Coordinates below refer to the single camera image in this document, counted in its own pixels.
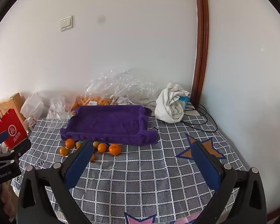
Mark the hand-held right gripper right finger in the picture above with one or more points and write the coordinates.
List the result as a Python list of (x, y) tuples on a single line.
[(207, 168)]

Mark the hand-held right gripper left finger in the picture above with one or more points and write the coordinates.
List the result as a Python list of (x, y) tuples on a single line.
[(75, 168)]

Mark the orange mandarin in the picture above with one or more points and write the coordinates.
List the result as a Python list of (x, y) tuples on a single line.
[(92, 158), (70, 143), (102, 147), (63, 151)]

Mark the small yellow-green fruit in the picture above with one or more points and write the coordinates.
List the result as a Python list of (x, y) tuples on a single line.
[(96, 144), (78, 144)]

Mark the large mandarin with stem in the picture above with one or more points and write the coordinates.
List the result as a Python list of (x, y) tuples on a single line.
[(114, 149)]

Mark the purple towel-covered tray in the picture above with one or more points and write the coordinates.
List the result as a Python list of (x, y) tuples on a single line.
[(109, 123)]

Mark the red paper bag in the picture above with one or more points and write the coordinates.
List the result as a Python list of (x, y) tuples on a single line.
[(11, 127)]

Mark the wooden chair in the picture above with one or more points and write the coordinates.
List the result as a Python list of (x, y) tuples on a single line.
[(15, 101)]

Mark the white plastic bag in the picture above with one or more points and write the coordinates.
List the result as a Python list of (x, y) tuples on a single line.
[(33, 105)]

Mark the small clear plastic bag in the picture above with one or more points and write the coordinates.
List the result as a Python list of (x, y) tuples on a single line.
[(57, 109)]

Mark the grey checked blanket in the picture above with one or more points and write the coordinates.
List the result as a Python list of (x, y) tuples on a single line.
[(142, 179)]

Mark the pile of bagged mandarins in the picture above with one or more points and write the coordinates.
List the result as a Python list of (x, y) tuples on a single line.
[(87, 100)]

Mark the blue and white box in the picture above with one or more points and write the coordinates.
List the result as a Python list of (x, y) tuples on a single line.
[(184, 100)]

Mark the white crumpled cloth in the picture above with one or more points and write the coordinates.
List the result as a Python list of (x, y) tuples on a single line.
[(169, 105)]

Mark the large clear plastic bag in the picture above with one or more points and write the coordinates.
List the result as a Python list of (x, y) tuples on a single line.
[(123, 84)]

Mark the brown wooden door frame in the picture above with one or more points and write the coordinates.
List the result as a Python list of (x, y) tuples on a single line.
[(201, 39)]

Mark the white light switch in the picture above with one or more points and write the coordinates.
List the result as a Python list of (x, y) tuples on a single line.
[(66, 23)]

